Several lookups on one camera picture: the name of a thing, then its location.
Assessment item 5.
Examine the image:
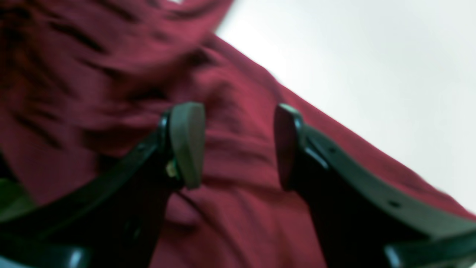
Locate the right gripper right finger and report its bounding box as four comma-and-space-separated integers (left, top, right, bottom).
274, 103, 476, 268

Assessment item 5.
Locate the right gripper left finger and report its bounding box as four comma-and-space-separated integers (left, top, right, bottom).
0, 102, 206, 268

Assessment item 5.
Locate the dark red t-shirt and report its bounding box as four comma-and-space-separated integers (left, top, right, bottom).
1, 0, 475, 268

